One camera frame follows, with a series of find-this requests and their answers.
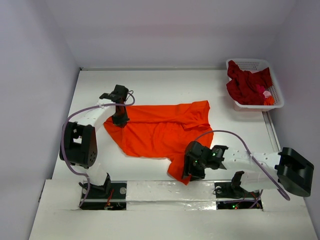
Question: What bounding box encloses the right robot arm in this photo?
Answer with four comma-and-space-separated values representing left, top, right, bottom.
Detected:
182, 141, 314, 198

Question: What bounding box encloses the white plastic basket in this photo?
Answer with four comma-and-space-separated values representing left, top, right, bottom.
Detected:
225, 58, 284, 112

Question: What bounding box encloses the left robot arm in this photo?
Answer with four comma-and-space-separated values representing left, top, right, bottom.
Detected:
59, 84, 135, 198

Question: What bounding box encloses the orange t shirt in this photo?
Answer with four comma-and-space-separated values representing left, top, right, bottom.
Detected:
103, 100, 214, 185

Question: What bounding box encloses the pink garment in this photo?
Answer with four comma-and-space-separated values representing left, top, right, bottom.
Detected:
256, 84, 272, 99

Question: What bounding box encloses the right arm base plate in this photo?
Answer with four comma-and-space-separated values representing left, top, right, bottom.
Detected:
213, 182, 263, 210

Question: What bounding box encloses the small orange garment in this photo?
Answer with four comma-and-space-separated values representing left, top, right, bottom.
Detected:
263, 96, 275, 106

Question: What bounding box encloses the dark red t shirt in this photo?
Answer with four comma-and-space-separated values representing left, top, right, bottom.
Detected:
226, 60, 273, 105

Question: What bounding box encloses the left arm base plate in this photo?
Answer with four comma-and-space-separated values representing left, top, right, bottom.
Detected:
80, 181, 127, 211

